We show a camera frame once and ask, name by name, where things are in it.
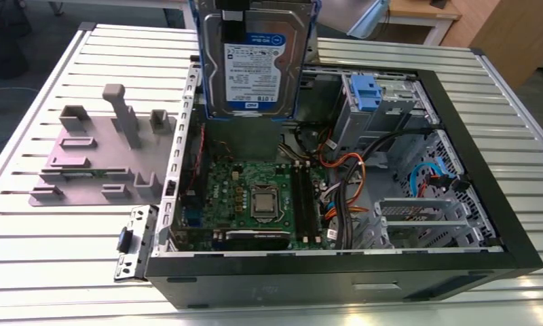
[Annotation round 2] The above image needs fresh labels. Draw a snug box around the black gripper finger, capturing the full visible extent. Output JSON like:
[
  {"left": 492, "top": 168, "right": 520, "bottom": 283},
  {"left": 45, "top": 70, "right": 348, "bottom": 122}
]
[{"left": 220, "top": 0, "right": 247, "bottom": 43}]

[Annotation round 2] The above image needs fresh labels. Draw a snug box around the hard disk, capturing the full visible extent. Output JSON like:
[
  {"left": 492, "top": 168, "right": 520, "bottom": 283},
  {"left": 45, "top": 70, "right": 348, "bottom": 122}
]
[{"left": 189, "top": 0, "right": 321, "bottom": 120}]

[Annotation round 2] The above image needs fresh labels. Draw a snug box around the power wire black connector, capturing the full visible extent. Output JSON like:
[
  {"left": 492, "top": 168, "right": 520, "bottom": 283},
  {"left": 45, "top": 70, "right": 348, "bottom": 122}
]
[{"left": 428, "top": 173, "right": 472, "bottom": 194}]

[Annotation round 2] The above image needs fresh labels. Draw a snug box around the metal disk bay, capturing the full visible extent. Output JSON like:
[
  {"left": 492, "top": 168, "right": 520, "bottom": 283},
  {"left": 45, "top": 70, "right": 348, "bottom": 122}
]
[{"left": 373, "top": 198, "right": 500, "bottom": 251}]

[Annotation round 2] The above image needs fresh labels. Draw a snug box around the grey power supply unit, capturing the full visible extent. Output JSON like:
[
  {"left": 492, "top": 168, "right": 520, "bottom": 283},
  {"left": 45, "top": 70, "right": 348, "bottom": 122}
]
[{"left": 195, "top": 71, "right": 288, "bottom": 163}]

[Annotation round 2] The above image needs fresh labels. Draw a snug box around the blue plastic drive latch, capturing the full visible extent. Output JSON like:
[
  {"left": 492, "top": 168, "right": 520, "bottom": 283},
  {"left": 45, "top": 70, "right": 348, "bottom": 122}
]
[{"left": 350, "top": 74, "right": 384, "bottom": 112}]

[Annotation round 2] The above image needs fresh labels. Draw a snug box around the metal drive cage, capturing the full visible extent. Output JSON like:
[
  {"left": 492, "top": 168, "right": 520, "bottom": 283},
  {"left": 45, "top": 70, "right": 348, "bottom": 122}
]
[{"left": 334, "top": 73, "right": 440, "bottom": 160}]

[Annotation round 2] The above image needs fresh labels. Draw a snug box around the CPU socket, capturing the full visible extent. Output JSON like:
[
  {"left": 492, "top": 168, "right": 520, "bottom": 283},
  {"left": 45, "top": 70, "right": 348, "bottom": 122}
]
[{"left": 248, "top": 183, "right": 283, "bottom": 222}]

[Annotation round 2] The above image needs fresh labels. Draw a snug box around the grey parts rack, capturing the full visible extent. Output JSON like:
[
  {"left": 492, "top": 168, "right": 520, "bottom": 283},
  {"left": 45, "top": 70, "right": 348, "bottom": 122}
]
[{"left": 28, "top": 84, "right": 181, "bottom": 207}]

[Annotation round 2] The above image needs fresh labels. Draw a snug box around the green motherboard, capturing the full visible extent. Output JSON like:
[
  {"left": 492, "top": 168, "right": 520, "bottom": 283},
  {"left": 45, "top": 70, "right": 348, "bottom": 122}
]
[{"left": 172, "top": 159, "right": 341, "bottom": 252}]

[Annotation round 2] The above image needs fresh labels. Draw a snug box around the black office chair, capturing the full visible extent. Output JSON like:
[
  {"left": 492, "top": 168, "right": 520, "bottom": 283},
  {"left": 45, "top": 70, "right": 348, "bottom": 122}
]
[{"left": 0, "top": 0, "right": 32, "bottom": 81}]

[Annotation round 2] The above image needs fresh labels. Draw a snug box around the silver CPU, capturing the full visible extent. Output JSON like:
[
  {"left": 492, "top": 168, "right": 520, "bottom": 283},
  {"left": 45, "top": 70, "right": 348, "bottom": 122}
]
[{"left": 252, "top": 193, "right": 277, "bottom": 213}]

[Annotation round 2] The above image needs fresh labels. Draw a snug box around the green RAM stick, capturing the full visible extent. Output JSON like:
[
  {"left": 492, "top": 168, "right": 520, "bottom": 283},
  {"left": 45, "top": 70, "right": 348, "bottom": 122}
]
[{"left": 61, "top": 168, "right": 112, "bottom": 177}]

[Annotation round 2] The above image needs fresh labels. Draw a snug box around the black RAM slot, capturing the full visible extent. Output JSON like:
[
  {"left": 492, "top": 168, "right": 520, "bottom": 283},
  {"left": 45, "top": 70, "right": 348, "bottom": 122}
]
[
  {"left": 291, "top": 161, "right": 310, "bottom": 244},
  {"left": 302, "top": 161, "right": 324, "bottom": 244}
]

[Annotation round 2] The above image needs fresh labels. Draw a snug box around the blue expansion slot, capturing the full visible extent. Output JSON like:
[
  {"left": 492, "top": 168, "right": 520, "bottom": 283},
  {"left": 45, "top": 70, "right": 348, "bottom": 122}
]
[{"left": 184, "top": 205, "right": 205, "bottom": 229}]

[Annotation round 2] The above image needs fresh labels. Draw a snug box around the black graphics card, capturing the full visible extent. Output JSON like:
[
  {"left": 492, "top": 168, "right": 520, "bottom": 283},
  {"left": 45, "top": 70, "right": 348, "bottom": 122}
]
[{"left": 212, "top": 229, "right": 293, "bottom": 251}]

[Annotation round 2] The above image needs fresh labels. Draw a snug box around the brown wooden cabinet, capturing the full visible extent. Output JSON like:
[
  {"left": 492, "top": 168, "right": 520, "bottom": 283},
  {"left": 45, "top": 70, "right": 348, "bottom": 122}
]
[{"left": 441, "top": 0, "right": 543, "bottom": 91}]

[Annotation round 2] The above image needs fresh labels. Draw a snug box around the black PC case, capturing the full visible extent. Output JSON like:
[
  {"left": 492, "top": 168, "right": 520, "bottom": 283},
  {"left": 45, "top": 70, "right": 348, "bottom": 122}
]
[{"left": 143, "top": 54, "right": 543, "bottom": 310}]

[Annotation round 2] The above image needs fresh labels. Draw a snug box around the thin red wire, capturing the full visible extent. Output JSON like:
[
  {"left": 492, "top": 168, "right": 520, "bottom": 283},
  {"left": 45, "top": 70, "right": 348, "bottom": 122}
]
[{"left": 188, "top": 122, "right": 208, "bottom": 196}]

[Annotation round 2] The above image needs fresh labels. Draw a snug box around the yellow black wire bundle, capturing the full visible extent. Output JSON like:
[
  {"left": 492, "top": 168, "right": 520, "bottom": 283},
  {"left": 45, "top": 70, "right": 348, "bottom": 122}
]
[{"left": 279, "top": 142, "right": 321, "bottom": 163}]

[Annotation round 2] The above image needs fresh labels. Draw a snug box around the orange wire bundle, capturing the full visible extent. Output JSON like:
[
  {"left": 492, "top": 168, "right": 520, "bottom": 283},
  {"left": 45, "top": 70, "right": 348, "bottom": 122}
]
[{"left": 318, "top": 152, "right": 372, "bottom": 221}]

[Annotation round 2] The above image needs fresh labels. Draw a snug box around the white floor cable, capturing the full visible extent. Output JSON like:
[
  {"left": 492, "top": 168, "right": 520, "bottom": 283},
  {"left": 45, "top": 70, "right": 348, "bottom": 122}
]
[{"left": 0, "top": 86, "right": 41, "bottom": 99}]

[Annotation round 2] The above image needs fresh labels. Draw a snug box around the blue data wire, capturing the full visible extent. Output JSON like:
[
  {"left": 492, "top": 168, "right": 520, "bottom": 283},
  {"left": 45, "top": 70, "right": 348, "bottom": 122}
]
[{"left": 409, "top": 162, "right": 445, "bottom": 198}]

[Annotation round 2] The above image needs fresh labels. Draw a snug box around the metal card retention bracket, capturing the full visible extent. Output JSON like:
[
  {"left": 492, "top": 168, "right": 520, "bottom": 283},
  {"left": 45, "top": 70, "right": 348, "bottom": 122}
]
[{"left": 113, "top": 204, "right": 160, "bottom": 283}]

